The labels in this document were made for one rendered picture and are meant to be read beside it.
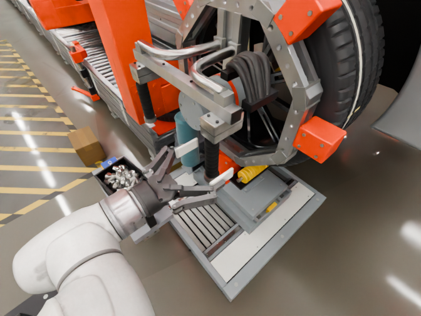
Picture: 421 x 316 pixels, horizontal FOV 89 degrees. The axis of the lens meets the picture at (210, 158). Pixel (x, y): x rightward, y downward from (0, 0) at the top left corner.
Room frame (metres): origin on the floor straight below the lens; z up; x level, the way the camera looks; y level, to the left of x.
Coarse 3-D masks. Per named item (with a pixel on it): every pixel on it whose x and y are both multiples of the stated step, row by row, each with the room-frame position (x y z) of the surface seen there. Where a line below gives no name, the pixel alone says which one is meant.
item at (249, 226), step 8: (200, 168) 0.88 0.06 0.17; (200, 176) 0.83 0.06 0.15; (200, 184) 0.79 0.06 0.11; (208, 184) 0.76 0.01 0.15; (216, 192) 0.70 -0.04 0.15; (288, 192) 0.70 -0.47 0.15; (224, 200) 0.65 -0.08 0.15; (280, 200) 0.64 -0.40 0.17; (224, 208) 0.62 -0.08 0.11; (232, 208) 0.60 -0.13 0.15; (272, 208) 0.58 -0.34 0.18; (232, 216) 0.57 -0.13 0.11; (240, 216) 0.55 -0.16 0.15; (256, 216) 0.53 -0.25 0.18; (264, 216) 0.54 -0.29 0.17; (240, 224) 0.52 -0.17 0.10; (248, 224) 0.50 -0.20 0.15; (256, 224) 0.50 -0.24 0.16; (248, 232) 0.48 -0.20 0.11
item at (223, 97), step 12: (240, 24) 0.59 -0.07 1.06; (240, 36) 0.60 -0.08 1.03; (228, 48) 0.58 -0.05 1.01; (240, 48) 0.59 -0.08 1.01; (204, 60) 0.51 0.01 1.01; (216, 60) 0.54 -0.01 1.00; (192, 72) 0.45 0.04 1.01; (204, 84) 0.41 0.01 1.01; (216, 84) 0.40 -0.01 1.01; (216, 96) 0.38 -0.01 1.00; (228, 96) 0.37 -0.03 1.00
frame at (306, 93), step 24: (216, 0) 0.67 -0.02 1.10; (240, 0) 0.60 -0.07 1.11; (264, 0) 0.55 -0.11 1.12; (192, 24) 0.75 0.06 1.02; (264, 24) 0.54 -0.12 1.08; (288, 48) 0.49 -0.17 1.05; (288, 72) 0.47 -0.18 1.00; (312, 72) 0.48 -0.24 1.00; (312, 96) 0.43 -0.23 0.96; (288, 120) 0.45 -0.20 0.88; (240, 144) 0.63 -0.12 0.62; (288, 144) 0.43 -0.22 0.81
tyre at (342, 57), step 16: (352, 0) 0.60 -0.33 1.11; (368, 0) 0.64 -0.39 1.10; (336, 16) 0.53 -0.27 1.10; (368, 16) 0.60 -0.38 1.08; (320, 32) 0.53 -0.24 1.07; (336, 32) 0.51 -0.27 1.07; (352, 32) 0.53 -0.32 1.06; (368, 32) 0.57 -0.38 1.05; (320, 48) 0.52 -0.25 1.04; (336, 48) 0.49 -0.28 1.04; (352, 48) 0.51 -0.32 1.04; (368, 48) 0.55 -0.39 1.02; (320, 64) 0.51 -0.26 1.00; (336, 64) 0.48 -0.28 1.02; (352, 64) 0.48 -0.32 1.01; (368, 64) 0.53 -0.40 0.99; (320, 80) 0.50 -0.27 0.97; (336, 80) 0.47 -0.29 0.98; (352, 80) 0.47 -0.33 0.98; (368, 80) 0.53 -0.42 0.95; (336, 96) 0.46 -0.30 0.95; (352, 96) 0.47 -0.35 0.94; (368, 96) 0.54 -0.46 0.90; (320, 112) 0.47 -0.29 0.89; (336, 112) 0.45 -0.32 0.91; (352, 112) 0.50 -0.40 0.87; (304, 160) 0.46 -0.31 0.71
